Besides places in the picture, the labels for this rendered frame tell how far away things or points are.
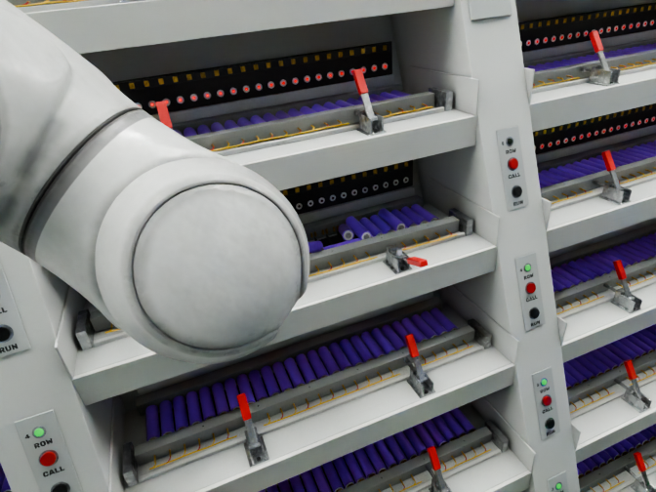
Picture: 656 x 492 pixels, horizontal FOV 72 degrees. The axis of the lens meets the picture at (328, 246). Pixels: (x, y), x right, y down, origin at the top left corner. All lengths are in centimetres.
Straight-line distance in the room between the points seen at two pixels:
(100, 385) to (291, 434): 27
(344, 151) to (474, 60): 24
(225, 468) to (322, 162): 44
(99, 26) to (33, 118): 38
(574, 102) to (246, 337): 73
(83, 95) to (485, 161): 58
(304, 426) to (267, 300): 53
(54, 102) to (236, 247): 11
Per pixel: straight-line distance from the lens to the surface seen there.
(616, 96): 92
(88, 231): 23
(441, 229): 75
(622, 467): 119
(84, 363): 64
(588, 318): 94
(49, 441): 65
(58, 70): 25
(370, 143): 63
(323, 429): 71
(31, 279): 60
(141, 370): 62
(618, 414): 105
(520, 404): 85
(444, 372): 78
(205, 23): 62
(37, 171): 24
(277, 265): 19
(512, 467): 92
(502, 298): 77
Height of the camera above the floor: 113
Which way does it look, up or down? 10 degrees down
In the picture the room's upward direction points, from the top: 13 degrees counter-clockwise
